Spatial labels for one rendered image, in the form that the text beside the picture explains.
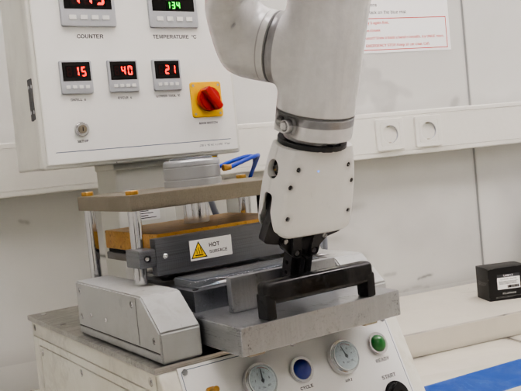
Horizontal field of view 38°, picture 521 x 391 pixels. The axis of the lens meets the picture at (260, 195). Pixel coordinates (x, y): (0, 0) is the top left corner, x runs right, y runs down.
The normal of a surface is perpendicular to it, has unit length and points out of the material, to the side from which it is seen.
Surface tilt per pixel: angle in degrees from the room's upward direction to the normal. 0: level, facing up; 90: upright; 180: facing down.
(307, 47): 99
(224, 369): 65
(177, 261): 90
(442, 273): 90
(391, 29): 90
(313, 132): 105
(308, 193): 110
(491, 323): 90
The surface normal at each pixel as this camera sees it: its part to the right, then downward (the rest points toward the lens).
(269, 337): 0.55, -0.01
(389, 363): 0.46, -0.43
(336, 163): 0.59, 0.25
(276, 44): -0.42, 0.14
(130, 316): -0.83, 0.11
